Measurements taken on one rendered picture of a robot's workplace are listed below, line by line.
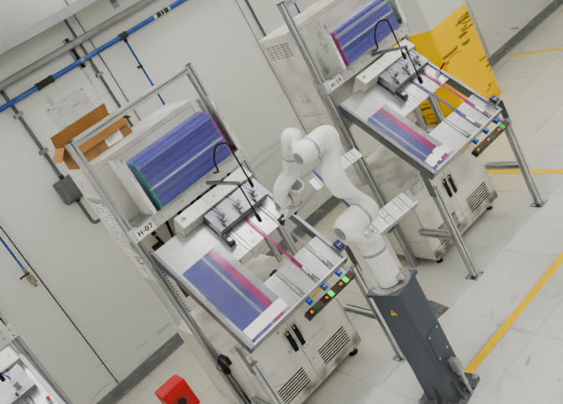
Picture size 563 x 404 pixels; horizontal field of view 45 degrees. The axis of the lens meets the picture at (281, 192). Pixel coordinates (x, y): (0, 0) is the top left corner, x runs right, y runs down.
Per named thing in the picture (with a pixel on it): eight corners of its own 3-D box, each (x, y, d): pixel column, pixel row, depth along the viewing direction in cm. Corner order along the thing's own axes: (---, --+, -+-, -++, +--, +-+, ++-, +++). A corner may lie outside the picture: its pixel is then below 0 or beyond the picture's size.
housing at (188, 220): (251, 189, 378) (252, 173, 367) (185, 242, 357) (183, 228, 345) (241, 180, 381) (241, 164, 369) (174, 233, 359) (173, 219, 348)
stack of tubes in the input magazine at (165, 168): (234, 152, 364) (209, 109, 354) (161, 209, 341) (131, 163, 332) (222, 152, 374) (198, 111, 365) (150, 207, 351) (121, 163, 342)
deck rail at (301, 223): (346, 262, 355) (348, 256, 350) (343, 265, 354) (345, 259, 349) (249, 181, 380) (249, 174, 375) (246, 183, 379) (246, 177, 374)
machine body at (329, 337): (366, 348, 401) (319, 265, 380) (284, 435, 370) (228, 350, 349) (302, 327, 455) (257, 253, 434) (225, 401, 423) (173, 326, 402)
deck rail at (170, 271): (254, 351, 325) (254, 346, 320) (250, 354, 324) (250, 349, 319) (154, 256, 350) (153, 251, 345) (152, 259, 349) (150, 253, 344)
